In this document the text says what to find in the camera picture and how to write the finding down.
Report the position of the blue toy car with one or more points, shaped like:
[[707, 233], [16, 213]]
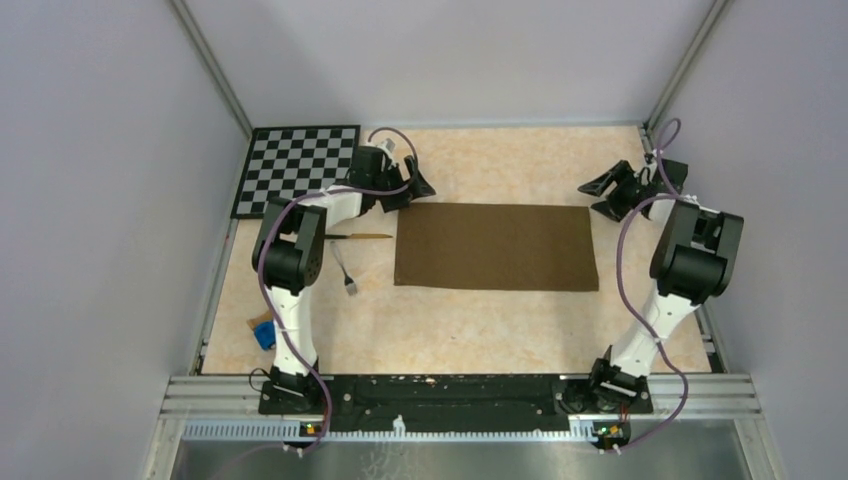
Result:
[[265, 335]]

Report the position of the small brown wooden block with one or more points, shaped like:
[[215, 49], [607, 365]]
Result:
[[256, 322]]

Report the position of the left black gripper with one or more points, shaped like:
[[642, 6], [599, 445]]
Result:
[[417, 187]]

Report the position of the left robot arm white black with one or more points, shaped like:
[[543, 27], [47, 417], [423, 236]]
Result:
[[289, 251]]

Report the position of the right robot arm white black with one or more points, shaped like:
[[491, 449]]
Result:
[[693, 261]]

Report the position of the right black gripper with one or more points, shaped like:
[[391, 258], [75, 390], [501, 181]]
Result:
[[620, 171]]

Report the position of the brown cloth napkin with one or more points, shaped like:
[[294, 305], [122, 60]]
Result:
[[502, 247]]

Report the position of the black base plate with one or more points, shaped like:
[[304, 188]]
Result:
[[449, 403]]

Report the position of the silver metal fork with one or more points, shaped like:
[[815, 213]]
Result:
[[349, 283]]

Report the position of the black white checkerboard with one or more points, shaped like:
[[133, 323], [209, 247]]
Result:
[[291, 161]]

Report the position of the aluminium frame rail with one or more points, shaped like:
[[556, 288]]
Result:
[[226, 408]]

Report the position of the knife with wooden handle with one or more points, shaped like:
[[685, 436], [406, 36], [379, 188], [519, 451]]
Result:
[[358, 236]]

